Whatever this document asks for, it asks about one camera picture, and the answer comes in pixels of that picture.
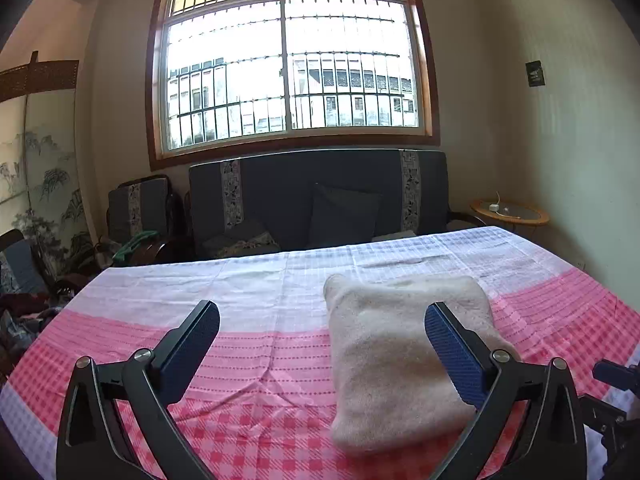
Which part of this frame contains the pile of dark clothes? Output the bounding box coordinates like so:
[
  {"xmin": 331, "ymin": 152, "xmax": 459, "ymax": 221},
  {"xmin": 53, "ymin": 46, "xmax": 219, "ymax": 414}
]
[{"xmin": 0, "ymin": 287, "xmax": 68, "ymax": 376}]

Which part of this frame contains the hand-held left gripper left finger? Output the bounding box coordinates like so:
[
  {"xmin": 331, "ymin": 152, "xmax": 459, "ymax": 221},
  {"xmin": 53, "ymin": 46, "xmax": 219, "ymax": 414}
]
[{"xmin": 56, "ymin": 300, "xmax": 221, "ymax": 480}]

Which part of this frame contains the dark armchair with patterned stripe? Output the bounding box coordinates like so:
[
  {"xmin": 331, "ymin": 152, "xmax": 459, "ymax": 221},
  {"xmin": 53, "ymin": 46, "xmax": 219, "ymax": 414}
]
[{"xmin": 106, "ymin": 175, "xmax": 190, "ymax": 263}]

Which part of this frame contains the white cable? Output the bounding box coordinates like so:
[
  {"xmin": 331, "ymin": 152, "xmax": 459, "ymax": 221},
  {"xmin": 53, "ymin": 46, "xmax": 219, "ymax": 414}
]
[{"xmin": 494, "ymin": 190, "xmax": 525, "ymax": 220}]

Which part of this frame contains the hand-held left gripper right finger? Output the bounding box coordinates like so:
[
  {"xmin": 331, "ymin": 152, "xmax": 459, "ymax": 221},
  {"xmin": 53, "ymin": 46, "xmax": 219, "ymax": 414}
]
[{"xmin": 424, "ymin": 302, "xmax": 589, "ymax": 480}]

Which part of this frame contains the patterned cushion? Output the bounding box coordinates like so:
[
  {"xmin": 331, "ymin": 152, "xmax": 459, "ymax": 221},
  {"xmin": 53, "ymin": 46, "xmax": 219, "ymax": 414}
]
[{"xmin": 201, "ymin": 219, "xmax": 282, "ymax": 259}]

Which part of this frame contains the dark sofa with patterned stripes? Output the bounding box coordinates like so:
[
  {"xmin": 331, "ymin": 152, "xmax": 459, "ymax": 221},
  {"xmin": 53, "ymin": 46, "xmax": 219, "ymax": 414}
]
[{"xmin": 186, "ymin": 148, "xmax": 487, "ymax": 262}]

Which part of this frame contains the dark wooden chair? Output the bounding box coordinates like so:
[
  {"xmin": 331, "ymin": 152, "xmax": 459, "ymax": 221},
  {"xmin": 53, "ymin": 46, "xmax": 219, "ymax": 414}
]
[{"xmin": 0, "ymin": 229, "xmax": 53, "ymax": 297}]

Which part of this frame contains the green cloth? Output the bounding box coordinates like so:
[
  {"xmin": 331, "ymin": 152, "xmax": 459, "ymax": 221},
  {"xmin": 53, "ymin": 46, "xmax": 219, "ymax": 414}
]
[{"xmin": 111, "ymin": 230, "xmax": 159, "ymax": 264}]

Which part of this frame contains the dark square cushion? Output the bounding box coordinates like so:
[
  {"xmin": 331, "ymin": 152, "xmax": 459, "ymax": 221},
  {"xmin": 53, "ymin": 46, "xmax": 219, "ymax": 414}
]
[{"xmin": 306, "ymin": 183, "xmax": 384, "ymax": 251}]

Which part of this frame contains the beige towel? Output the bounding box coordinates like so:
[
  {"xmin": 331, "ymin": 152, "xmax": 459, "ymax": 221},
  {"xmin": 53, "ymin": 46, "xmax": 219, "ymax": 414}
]
[{"xmin": 322, "ymin": 274, "xmax": 521, "ymax": 453}]

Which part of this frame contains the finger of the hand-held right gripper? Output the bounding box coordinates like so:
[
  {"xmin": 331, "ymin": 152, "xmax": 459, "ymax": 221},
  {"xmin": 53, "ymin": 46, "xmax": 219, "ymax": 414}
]
[
  {"xmin": 592, "ymin": 360, "xmax": 640, "ymax": 394},
  {"xmin": 579, "ymin": 394, "xmax": 640, "ymax": 480}
]

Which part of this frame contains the pink and white checked bedsheet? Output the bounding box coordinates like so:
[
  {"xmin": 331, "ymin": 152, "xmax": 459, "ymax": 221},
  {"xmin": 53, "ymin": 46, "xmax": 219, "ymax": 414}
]
[{"xmin": 0, "ymin": 226, "xmax": 640, "ymax": 480}]

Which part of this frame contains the wood-framed barred window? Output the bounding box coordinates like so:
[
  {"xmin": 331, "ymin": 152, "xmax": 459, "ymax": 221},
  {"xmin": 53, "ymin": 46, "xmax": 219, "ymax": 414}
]
[{"xmin": 145, "ymin": 0, "xmax": 442, "ymax": 172}]

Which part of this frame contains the painted folding screen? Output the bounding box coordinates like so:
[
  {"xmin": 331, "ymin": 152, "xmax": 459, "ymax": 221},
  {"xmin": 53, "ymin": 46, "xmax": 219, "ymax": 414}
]
[{"xmin": 0, "ymin": 51, "xmax": 97, "ymax": 266}]

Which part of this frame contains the round wooden side table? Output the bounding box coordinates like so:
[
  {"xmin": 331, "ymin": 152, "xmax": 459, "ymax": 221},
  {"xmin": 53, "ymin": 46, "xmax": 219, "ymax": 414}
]
[{"xmin": 468, "ymin": 198, "xmax": 550, "ymax": 242}]

